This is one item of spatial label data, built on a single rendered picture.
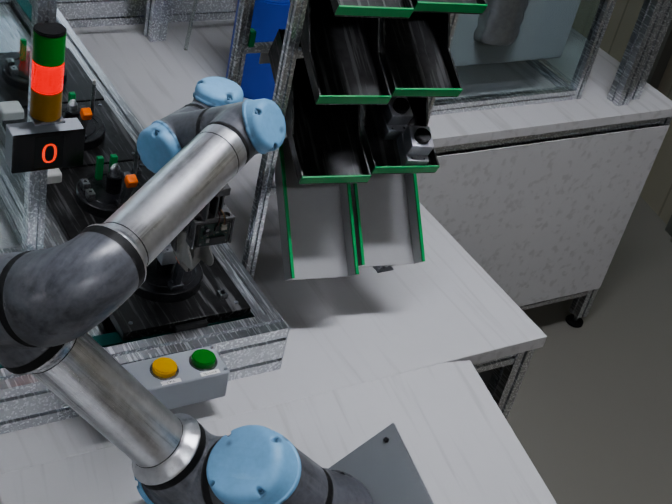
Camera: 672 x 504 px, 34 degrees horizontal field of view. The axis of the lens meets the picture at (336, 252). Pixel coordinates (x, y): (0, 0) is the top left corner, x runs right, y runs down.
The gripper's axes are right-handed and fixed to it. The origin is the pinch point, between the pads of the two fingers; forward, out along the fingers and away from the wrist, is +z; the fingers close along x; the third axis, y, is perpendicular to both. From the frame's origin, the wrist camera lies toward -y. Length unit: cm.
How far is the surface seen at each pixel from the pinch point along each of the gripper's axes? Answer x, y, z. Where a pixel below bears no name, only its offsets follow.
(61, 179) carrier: -7.7, -41.1, 9.1
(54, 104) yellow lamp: -18.6, -17.4, -22.6
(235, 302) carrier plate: 9.7, 2.1, 9.5
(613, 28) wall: 278, -170, 58
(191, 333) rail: -0.5, 6.3, 10.7
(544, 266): 154, -56, 74
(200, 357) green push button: -2.2, 13.5, 9.5
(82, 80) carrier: 10, -79, 10
